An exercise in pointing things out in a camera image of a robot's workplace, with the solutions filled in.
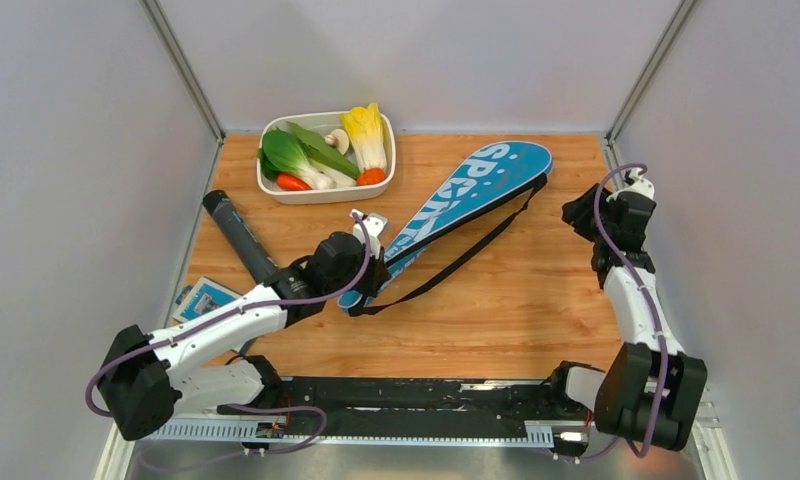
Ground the blue racket bag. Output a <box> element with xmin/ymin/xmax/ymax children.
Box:
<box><xmin>339</xmin><ymin>140</ymin><xmax>553</xmax><ymax>317</ymax></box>

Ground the black shuttlecock tube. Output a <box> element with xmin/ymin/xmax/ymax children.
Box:
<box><xmin>202</xmin><ymin>190</ymin><xmax>279</xmax><ymax>284</ymax></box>

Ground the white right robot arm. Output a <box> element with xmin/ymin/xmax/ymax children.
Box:
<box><xmin>546</xmin><ymin>184</ymin><xmax>708</xmax><ymax>451</ymax></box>

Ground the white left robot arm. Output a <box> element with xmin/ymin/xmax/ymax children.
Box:
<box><xmin>84</xmin><ymin>224</ymin><xmax>389</xmax><ymax>441</ymax></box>

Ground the orange carrot toy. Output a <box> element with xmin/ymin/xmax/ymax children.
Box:
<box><xmin>356</xmin><ymin>168</ymin><xmax>387</xmax><ymax>186</ymax></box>

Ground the red pepper toy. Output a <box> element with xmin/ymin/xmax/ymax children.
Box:
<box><xmin>275</xmin><ymin>173</ymin><xmax>312</xmax><ymax>191</ymax></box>

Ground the white rectangular tray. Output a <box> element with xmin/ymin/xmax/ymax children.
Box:
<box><xmin>255</xmin><ymin>111</ymin><xmax>397</xmax><ymax>205</ymax></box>

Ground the green leaf vegetable toy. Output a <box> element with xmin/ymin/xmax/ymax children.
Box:
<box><xmin>287</xmin><ymin>122</ymin><xmax>360</xmax><ymax>183</ymax></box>

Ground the beige mushroom toy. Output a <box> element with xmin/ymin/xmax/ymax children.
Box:
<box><xmin>324</xmin><ymin>128</ymin><xmax>350</xmax><ymax>155</ymax></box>

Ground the yellow cabbage toy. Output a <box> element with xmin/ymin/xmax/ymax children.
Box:
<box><xmin>340</xmin><ymin>102</ymin><xmax>387</xmax><ymax>172</ymax></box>

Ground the green bok choy toy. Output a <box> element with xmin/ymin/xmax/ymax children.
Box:
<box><xmin>258</xmin><ymin>129</ymin><xmax>335</xmax><ymax>190</ymax></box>

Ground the blue book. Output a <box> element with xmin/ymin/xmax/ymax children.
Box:
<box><xmin>170</xmin><ymin>276</ymin><xmax>241</xmax><ymax>323</ymax></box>

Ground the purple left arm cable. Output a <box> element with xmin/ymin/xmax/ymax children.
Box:
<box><xmin>83</xmin><ymin>211</ymin><xmax>375</xmax><ymax>458</ymax></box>

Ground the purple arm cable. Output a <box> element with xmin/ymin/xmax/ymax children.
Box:
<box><xmin>550</xmin><ymin>163</ymin><xmax>670</xmax><ymax>463</ymax></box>
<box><xmin>83</xmin><ymin>211</ymin><xmax>375</xmax><ymax>458</ymax></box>

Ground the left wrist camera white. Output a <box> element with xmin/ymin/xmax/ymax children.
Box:
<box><xmin>351</xmin><ymin>209</ymin><xmax>388</xmax><ymax>258</ymax></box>

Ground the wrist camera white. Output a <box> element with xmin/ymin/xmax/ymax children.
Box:
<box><xmin>618</xmin><ymin>167</ymin><xmax>655</xmax><ymax>201</ymax></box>
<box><xmin>351</xmin><ymin>209</ymin><xmax>388</xmax><ymax>258</ymax></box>

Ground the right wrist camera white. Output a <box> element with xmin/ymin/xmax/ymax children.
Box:
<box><xmin>618</xmin><ymin>167</ymin><xmax>655</xmax><ymax>201</ymax></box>

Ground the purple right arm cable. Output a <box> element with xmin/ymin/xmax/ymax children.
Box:
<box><xmin>550</xmin><ymin>163</ymin><xmax>670</xmax><ymax>463</ymax></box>

